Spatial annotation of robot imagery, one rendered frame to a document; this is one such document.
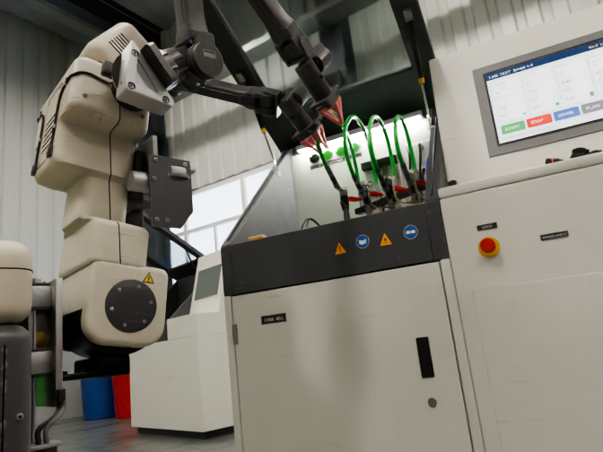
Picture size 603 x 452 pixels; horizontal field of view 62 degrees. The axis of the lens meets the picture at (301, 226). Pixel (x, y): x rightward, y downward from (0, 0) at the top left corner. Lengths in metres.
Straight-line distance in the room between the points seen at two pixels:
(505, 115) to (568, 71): 0.22
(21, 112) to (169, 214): 7.93
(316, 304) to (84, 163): 0.73
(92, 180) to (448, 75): 1.24
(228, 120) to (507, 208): 6.66
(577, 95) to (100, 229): 1.37
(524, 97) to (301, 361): 1.06
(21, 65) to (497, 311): 8.68
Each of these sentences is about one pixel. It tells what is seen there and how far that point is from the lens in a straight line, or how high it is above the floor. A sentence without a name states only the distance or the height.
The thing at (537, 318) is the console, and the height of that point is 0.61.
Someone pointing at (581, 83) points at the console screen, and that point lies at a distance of 1.78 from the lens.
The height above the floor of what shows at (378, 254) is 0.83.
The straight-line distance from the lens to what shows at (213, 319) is 4.34.
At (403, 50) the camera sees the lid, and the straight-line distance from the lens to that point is 1.97.
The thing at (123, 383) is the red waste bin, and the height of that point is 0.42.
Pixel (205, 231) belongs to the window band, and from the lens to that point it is 7.69.
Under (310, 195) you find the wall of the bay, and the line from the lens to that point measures 2.13.
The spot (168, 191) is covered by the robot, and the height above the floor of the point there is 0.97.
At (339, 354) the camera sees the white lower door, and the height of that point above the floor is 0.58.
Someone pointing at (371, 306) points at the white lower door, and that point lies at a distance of 1.41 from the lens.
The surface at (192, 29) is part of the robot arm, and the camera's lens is 1.19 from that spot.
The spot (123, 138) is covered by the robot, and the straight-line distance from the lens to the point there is 1.19.
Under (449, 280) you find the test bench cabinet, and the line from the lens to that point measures 1.36.
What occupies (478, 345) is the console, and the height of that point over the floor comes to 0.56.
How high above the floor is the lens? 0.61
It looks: 13 degrees up
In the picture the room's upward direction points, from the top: 7 degrees counter-clockwise
